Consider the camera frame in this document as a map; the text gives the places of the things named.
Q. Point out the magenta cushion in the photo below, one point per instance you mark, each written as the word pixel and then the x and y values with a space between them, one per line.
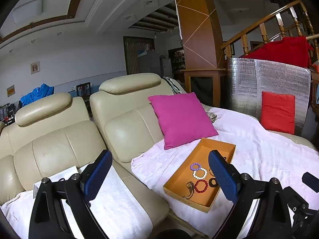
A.
pixel 182 119

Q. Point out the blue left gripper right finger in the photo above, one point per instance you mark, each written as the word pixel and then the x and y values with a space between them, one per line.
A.
pixel 226 175

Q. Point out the dark wooden ring bangle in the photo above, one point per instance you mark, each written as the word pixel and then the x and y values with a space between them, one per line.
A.
pixel 213 182

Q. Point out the red cushion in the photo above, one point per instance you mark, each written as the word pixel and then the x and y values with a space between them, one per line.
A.
pixel 278 112

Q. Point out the orange cardboard tray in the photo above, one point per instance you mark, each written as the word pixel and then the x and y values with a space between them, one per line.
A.
pixel 196 168

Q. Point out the cream leather sofa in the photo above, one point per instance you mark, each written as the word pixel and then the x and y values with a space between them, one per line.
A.
pixel 56 133

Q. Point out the silver foil insulation sheet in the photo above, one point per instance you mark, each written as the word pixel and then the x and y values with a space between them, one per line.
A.
pixel 249 77

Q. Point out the wooden pillar cabinet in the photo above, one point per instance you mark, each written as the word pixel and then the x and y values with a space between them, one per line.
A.
pixel 205 67

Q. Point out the white towel on seat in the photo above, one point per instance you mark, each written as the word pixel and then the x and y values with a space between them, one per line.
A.
pixel 59 210

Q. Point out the gold face metal wristwatch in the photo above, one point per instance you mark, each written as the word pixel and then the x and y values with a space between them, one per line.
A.
pixel 191 189

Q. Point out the wooden stair railing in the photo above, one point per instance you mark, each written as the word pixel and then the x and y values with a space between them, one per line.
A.
pixel 292 20

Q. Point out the pale pink towel blanket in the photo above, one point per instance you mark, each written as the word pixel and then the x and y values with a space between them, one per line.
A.
pixel 260 153

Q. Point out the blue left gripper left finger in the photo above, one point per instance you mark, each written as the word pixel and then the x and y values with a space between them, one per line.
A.
pixel 94 175

